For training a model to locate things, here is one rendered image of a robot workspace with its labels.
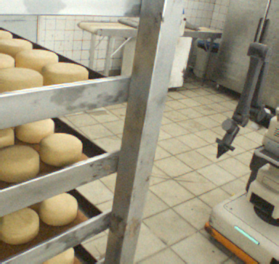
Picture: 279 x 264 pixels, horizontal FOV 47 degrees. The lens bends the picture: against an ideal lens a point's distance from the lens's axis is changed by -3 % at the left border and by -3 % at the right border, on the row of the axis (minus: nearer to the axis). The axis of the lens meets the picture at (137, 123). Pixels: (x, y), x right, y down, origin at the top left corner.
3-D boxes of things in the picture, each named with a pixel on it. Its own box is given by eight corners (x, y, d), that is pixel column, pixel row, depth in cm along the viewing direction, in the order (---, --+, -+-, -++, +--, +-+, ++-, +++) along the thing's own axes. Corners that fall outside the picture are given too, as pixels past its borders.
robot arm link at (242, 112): (273, 48, 160) (254, 42, 167) (267, 48, 156) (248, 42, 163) (249, 125, 178) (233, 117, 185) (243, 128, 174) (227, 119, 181)
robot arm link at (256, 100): (280, 43, 163) (264, 38, 170) (267, 47, 156) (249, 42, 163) (263, 119, 186) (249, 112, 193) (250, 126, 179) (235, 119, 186)
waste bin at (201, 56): (224, 80, 638) (232, 46, 610) (206, 81, 605) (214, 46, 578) (203, 71, 674) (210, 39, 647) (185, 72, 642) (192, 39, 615)
